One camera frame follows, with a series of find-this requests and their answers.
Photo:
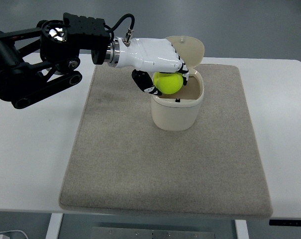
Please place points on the beige fabric mat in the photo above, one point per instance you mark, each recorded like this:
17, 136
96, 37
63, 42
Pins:
122, 163

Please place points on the yellow tennis ball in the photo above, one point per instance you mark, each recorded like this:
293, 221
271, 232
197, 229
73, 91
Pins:
168, 83

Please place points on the black desk control panel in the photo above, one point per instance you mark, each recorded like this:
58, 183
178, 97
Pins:
285, 223

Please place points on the white table leg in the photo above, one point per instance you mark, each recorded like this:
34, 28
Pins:
54, 226
241, 229

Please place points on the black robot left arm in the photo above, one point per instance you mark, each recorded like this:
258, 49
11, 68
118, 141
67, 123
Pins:
39, 62

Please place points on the white device on floor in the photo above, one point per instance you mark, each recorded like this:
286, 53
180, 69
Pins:
9, 234

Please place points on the white right table leg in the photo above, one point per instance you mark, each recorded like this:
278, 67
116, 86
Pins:
241, 229

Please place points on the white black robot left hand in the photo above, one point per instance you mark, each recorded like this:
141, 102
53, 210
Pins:
146, 55

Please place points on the cream lidded bin box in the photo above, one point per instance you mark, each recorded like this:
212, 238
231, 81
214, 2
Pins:
178, 112

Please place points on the white left table leg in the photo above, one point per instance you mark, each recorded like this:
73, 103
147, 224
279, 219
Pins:
54, 226

